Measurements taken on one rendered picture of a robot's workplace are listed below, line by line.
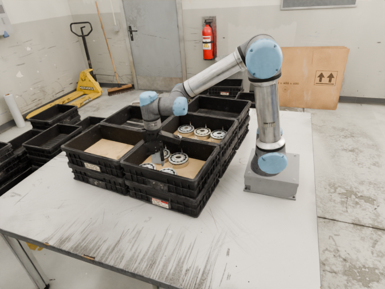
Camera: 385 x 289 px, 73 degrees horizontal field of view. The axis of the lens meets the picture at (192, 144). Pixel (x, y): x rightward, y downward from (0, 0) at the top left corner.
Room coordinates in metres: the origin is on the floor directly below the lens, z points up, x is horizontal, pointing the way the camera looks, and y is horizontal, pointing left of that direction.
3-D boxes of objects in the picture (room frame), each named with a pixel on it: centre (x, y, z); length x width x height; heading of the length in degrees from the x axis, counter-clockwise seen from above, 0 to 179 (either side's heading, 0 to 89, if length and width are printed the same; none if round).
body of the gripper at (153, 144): (1.00, 0.17, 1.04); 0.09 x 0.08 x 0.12; 101
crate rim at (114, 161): (1.23, 0.46, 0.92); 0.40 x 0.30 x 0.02; 62
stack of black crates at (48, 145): (2.00, 1.20, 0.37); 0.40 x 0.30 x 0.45; 158
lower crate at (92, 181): (1.23, 0.46, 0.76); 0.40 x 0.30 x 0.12; 62
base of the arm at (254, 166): (1.04, -0.36, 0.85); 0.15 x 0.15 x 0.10
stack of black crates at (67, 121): (2.52, 1.41, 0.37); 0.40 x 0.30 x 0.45; 158
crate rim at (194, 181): (1.04, 0.11, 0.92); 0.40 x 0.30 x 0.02; 62
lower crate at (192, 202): (1.04, 0.11, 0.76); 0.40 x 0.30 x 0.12; 62
